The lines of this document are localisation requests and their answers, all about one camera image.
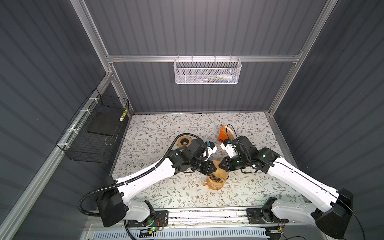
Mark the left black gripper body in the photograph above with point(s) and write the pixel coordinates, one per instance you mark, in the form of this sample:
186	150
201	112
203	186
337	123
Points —
194	163

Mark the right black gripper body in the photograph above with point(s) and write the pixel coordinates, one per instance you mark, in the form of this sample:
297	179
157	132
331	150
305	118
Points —
239	161

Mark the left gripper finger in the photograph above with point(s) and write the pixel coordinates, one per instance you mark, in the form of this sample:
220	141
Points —
208	170
208	165

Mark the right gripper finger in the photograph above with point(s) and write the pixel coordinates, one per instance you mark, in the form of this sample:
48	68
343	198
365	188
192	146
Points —
226	167
226	162

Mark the wooden dripper ring stand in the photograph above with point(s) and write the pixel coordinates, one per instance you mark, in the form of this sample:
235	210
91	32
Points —
216	183

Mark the orange glass carafe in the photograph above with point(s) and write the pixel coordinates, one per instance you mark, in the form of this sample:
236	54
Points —
205	183

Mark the orange coffee filter box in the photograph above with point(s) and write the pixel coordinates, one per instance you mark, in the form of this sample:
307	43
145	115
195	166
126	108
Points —
222	135

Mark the brown paper coffee filters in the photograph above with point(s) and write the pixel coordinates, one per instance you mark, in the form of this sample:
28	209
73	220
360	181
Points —
230	134

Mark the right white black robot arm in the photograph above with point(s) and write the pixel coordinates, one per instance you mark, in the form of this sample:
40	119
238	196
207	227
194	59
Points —
328	208

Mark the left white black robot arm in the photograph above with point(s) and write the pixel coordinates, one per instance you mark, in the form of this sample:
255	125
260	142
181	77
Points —
117	204

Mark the yellow marker in black basket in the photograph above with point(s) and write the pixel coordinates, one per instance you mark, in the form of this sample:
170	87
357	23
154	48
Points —
124	114

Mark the pens in white basket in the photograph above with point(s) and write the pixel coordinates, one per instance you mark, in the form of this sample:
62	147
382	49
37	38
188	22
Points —
232	79

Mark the black pad in side basket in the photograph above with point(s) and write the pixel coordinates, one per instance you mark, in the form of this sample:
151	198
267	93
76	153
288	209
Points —
105	124

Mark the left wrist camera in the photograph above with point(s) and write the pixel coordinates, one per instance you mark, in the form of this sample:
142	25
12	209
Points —
211	147

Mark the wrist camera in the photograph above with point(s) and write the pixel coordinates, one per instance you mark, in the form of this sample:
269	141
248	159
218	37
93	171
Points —
211	147
229	148

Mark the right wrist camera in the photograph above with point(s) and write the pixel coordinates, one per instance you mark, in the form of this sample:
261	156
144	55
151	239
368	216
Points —
229	148

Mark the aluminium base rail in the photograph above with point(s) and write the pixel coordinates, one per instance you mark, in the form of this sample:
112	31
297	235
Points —
179	218

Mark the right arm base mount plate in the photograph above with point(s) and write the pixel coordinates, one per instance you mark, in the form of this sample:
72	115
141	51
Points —
260	216

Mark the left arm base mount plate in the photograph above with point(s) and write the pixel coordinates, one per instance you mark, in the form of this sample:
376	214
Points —
158	219

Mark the white wire wall basket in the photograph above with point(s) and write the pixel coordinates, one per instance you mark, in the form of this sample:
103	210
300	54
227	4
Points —
190	71

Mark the black wire side basket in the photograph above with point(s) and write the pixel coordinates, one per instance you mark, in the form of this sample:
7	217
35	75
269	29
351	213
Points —
79	145

